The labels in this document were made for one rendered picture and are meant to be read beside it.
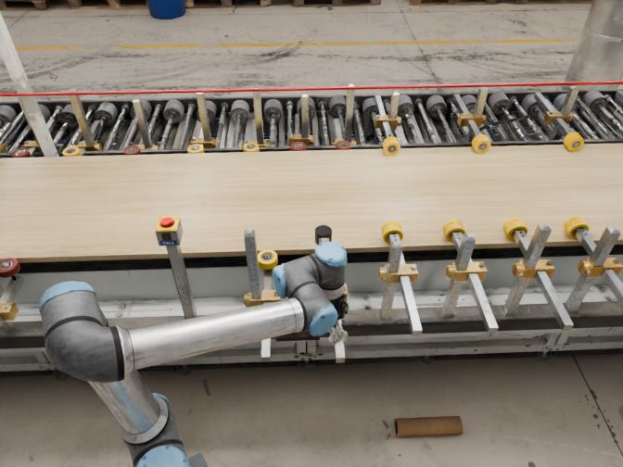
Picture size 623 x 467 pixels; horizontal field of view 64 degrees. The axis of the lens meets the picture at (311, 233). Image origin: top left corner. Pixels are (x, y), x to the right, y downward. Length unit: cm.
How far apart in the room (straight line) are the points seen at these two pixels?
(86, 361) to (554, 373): 238
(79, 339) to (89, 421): 166
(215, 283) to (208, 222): 26
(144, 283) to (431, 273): 122
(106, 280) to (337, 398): 124
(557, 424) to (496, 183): 119
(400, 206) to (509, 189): 52
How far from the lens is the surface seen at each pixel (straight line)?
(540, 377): 292
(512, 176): 253
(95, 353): 111
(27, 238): 233
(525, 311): 219
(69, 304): 119
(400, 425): 249
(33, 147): 302
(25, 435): 286
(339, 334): 174
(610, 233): 199
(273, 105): 305
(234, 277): 211
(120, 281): 222
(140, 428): 159
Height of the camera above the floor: 228
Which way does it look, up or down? 42 degrees down
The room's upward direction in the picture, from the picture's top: straight up
